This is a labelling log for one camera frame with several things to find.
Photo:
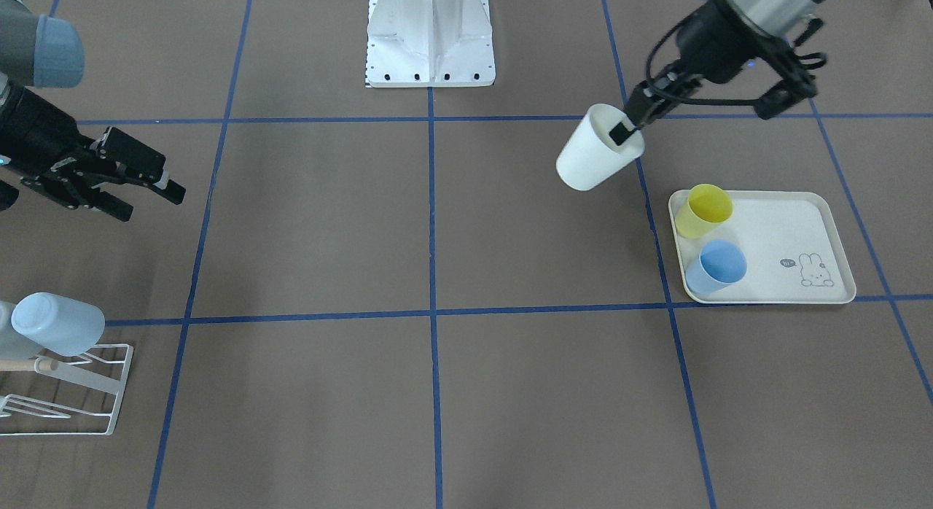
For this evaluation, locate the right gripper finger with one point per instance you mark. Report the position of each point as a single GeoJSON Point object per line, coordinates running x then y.
{"type": "Point", "coordinates": [119, 158]}
{"type": "Point", "coordinates": [74, 192]}

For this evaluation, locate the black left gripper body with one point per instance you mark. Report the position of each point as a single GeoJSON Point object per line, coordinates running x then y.
{"type": "Point", "coordinates": [708, 48]}

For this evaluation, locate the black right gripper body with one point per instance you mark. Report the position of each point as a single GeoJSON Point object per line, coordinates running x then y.
{"type": "Point", "coordinates": [36, 135]}

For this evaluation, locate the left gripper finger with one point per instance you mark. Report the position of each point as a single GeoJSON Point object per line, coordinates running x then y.
{"type": "Point", "coordinates": [654, 99]}

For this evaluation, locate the pale green plastic cup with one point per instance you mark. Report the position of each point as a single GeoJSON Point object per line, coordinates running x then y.
{"type": "Point", "coordinates": [604, 142]}

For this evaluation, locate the yellow plastic cup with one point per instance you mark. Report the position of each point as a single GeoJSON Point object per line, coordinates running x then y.
{"type": "Point", "coordinates": [706, 208]}

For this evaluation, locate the light blue plastic cup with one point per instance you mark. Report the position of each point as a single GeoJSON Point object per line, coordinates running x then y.
{"type": "Point", "coordinates": [60, 324]}

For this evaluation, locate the grey plastic cup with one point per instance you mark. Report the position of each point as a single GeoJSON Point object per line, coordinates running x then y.
{"type": "Point", "coordinates": [15, 346]}

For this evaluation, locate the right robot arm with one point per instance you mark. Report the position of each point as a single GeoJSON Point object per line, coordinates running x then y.
{"type": "Point", "coordinates": [39, 51]}

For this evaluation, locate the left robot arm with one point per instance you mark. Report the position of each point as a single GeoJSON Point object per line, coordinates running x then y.
{"type": "Point", "coordinates": [780, 18]}

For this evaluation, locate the cream plastic tray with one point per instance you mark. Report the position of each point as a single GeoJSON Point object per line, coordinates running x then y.
{"type": "Point", "coordinates": [791, 247]}

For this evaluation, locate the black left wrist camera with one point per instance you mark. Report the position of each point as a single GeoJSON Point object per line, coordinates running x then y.
{"type": "Point", "coordinates": [796, 80]}

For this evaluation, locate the white wire cup rack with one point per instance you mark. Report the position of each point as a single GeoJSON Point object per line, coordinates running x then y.
{"type": "Point", "coordinates": [95, 381]}

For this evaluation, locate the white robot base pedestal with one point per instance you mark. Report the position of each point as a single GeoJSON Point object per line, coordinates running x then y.
{"type": "Point", "coordinates": [429, 44]}

